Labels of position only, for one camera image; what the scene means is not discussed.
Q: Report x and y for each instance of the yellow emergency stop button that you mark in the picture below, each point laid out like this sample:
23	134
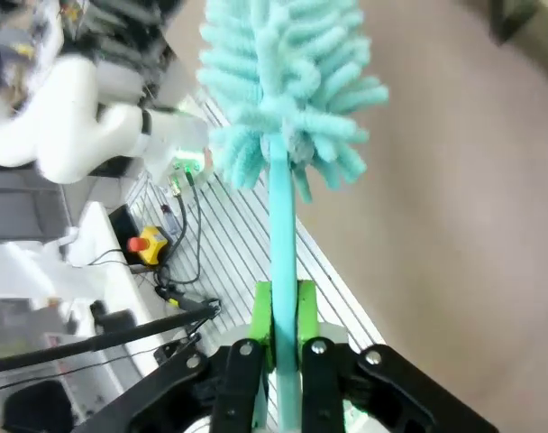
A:
152	248

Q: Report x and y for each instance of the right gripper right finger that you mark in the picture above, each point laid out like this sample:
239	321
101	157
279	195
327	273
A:
323	388

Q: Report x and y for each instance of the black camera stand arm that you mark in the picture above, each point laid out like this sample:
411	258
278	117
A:
121	336

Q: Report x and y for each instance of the teal chenille duster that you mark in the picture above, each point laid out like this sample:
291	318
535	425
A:
283	225

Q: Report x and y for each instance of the black box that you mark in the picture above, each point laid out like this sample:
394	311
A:
121	223

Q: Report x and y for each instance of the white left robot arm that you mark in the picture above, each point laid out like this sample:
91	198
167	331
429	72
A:
66	113

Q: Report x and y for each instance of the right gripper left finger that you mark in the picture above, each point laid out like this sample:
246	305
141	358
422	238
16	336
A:
238	388

